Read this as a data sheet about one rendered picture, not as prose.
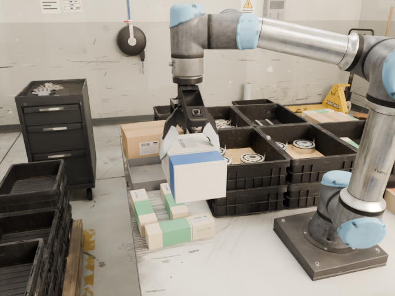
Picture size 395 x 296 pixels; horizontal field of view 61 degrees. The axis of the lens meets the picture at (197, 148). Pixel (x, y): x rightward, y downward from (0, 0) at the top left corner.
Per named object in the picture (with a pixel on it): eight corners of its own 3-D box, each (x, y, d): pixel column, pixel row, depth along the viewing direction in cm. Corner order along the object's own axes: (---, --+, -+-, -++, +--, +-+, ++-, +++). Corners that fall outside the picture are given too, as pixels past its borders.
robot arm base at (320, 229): (365, 244, 108) (371, 219, 104) (325, 253, 105) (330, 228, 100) (335, 216, 122) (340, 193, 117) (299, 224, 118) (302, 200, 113)
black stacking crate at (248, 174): (288, 188, 129) (291, 161, 125) (214, 196, 124) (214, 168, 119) (253, 150, 165) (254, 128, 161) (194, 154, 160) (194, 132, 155)
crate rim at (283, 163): (291, 166, 125) (292, 160, 124) (214, 173, 120) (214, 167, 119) (254, 131, 162) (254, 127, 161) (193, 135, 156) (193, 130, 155)
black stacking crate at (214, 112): (253, 149, 165) (254, 127, 161) (194, 154, 160) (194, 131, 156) (230, 124, 201) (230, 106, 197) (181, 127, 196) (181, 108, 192)
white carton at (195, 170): (226, 197, 78) (227, 161, 75) (175, 204, 75) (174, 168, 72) (203, 162, 96) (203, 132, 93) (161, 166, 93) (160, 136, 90)
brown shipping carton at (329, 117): (301, 138, 211) (305, 113, 205) (332, 135, 216) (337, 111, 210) (329, 157, 184) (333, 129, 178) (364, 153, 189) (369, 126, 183)
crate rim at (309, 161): (362, 160, 131) (364, 154, 130) (291, 166, 125) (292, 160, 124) (311, 127, 167) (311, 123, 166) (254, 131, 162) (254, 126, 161)
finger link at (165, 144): (158, 152, 86) (178, 123, 85) (162, 161, 81) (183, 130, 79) (148, 147, 85) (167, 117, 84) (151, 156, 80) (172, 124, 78)
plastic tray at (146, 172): (177, 187, 153) (177, 177, 151) (133, 193, 147) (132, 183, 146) (165, 162, 177) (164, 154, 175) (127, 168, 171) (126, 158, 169)
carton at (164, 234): (149, 250, 113) (148, 235, 110) (145, 239, 118) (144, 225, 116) (214, 235, 120) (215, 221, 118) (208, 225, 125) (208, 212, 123)
